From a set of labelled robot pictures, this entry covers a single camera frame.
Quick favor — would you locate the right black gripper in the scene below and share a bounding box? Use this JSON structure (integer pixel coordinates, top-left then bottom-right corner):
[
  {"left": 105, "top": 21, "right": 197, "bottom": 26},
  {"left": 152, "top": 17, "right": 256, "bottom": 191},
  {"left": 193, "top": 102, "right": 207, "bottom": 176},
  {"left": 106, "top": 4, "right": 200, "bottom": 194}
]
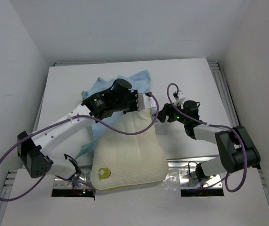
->
[{"left": 155, "top": 100, "right": 188, "bottom": 125}]

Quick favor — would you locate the blue green pillowcase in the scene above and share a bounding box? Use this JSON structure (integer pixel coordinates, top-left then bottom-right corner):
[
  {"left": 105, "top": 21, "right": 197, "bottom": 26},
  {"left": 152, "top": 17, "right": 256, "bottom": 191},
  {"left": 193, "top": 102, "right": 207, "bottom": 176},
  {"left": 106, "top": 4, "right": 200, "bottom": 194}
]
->
[{"left": 74, "top": 68, "right": 154, "bottom": 161}]

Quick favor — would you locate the cream yellow pillow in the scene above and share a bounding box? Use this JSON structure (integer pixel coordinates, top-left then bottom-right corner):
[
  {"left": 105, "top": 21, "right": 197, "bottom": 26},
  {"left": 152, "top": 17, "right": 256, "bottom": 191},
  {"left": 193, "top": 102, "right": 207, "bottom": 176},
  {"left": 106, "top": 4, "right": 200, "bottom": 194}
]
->
[{"left": 90, "top": 110, "right": 168, "bottom": 190}]

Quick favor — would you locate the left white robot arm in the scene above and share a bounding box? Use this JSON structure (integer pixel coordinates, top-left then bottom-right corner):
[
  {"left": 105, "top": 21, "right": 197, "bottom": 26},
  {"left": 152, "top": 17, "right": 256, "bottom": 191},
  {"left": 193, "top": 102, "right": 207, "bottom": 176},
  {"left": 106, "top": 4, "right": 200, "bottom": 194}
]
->
[{"left": 17, "top": 79, "right": 143, "bottom": 178}]

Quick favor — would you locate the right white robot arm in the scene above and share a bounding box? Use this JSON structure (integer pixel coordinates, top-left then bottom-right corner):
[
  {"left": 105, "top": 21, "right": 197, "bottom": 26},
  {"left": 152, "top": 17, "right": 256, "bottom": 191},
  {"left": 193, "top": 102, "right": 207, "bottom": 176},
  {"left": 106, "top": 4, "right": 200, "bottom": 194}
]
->
[{"left": 158, "top": 100, "right": 261, "bottom": 182}]

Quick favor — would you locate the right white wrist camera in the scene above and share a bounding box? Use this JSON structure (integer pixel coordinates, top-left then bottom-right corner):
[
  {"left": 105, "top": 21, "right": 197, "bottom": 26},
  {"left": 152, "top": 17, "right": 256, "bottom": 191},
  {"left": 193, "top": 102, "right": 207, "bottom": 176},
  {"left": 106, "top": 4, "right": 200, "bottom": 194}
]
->
[{"left": 173, "top": 90, "right": 186, "bottom": 105}]

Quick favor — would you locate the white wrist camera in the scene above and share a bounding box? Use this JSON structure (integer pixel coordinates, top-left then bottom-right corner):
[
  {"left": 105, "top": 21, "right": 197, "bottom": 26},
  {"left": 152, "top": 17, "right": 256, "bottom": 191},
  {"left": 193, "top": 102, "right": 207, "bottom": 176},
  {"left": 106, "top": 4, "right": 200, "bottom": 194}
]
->
[
  {"left": 173, "top": 90, "right": 186, "bottom": 105},
  {"left": 137, "top": 94, "right": 157, "bottom": 111}
]

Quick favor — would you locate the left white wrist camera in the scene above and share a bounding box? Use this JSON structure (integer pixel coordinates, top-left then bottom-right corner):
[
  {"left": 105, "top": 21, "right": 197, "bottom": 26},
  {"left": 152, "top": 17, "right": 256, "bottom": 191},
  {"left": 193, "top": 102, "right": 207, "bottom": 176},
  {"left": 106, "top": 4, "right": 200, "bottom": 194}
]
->
[{"left": 137, "top": 94, "right": 157, "bottom": 111}]

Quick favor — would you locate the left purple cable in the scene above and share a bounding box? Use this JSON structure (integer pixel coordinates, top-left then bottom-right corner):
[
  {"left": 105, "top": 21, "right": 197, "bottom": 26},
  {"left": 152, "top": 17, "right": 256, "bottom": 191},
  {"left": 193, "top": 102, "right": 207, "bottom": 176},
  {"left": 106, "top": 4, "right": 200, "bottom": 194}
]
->
[{"left": 0, "top": 92, "right": 160, "bottom": 202}]

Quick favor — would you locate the purple cable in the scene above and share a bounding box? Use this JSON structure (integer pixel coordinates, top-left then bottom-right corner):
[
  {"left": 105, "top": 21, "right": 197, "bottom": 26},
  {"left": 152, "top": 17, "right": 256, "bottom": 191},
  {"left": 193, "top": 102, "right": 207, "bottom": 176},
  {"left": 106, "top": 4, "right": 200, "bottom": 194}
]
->
[
  {"left": 0, "top": 92, "right": 160, "bottom": 202},
  {"left": 166, "top": 82, "right": 249, "bottom": 193}
]

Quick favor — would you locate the aluminium frame rail right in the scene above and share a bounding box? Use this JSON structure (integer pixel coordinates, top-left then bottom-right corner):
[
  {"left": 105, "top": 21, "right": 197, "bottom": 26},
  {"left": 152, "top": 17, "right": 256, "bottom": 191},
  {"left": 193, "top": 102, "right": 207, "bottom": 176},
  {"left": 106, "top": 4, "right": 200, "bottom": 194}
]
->
[{"left": 208, "top": 62, "right": 241, "bottom": 127}]

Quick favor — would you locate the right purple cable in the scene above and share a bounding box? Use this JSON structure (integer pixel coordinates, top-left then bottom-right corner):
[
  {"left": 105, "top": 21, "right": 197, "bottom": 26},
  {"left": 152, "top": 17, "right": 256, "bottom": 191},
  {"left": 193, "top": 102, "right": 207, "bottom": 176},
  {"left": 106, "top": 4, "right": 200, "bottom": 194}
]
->
[{"left": 166, "top": 82, "right": 249, "bottom": 193}]

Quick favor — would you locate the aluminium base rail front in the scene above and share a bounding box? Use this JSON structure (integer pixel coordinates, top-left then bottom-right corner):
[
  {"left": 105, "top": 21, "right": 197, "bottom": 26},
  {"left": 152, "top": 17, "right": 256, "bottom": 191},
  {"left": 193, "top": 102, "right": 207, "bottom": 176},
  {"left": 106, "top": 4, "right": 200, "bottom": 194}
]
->
[{"left": 53, "top": 160, "right": 224, "bottom": 195}]

